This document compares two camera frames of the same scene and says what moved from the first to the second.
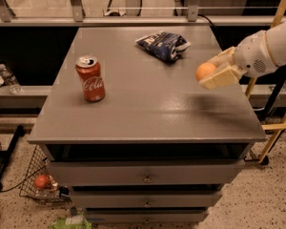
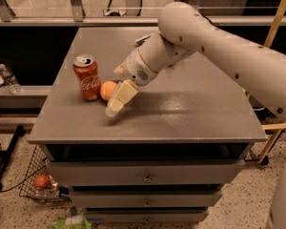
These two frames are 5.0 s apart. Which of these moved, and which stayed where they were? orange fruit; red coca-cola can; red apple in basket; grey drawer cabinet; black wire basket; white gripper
Moved: orange fruit; white gripper
Stayed: grey drawer cabinet; red apple in basket; black wire basket; red coca-cola can
